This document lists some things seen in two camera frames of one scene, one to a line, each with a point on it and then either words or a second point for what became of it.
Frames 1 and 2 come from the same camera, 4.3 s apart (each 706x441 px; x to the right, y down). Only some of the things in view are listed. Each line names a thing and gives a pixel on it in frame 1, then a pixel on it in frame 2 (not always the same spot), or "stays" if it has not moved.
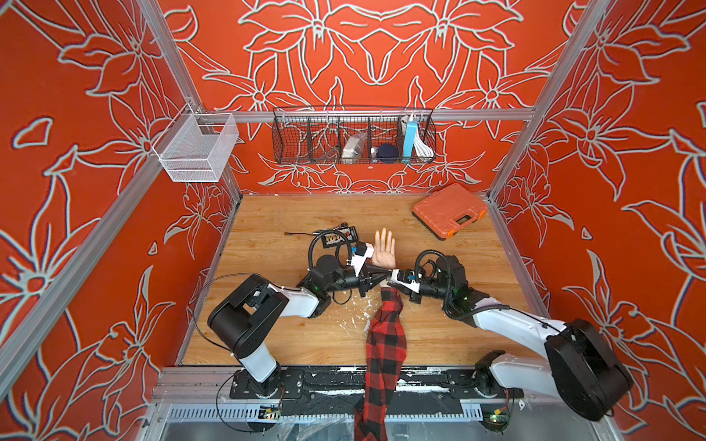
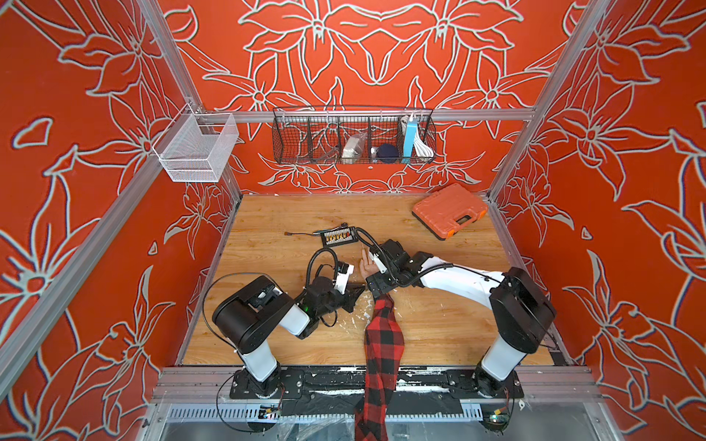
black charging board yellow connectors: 341,234 stays
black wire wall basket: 354,135 stays
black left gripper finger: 369,270 -> 352,292
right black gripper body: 434,290 -> 384,281
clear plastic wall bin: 196,147 stays
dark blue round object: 387,153 stays
